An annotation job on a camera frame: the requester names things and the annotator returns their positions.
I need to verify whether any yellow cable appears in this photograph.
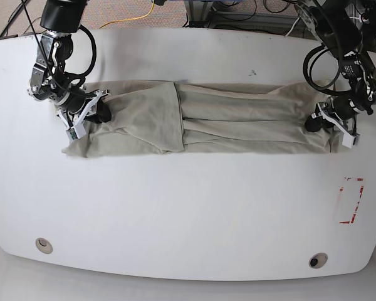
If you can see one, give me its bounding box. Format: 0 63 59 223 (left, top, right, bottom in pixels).
99 0 154 29

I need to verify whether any right table grommet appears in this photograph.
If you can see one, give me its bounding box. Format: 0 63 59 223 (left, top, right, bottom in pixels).
309 253 328 269

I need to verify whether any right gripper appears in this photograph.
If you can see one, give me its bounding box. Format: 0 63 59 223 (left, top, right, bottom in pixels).
55 90 112 129

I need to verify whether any table grommet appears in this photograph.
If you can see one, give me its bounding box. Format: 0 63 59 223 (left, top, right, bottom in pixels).
35 238 53 255
309 253 328 269

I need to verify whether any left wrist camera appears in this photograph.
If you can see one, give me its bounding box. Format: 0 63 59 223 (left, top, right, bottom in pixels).
342 133 360 149

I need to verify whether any beige t-shirt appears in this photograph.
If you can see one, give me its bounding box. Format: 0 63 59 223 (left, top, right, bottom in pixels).
63 80 340 158

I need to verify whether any red tape marking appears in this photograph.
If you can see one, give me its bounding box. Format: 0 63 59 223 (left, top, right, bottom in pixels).
336 177 365 224

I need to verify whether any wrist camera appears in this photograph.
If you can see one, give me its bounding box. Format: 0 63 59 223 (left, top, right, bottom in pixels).
342 133 360 149
66 124 86 142

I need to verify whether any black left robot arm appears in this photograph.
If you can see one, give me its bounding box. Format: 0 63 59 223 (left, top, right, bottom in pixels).
295 1 376 137

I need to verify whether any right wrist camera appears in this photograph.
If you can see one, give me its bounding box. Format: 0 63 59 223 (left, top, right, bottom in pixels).
66 124 86 142

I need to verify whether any left table grommet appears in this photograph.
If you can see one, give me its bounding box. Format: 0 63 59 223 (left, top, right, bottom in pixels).
35 238 53 255

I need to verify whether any aluminium table leg frame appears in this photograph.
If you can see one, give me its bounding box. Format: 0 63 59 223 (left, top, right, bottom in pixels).
183 1 221 28

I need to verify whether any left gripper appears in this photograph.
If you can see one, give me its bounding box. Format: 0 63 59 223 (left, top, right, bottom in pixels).
305 100 360 135

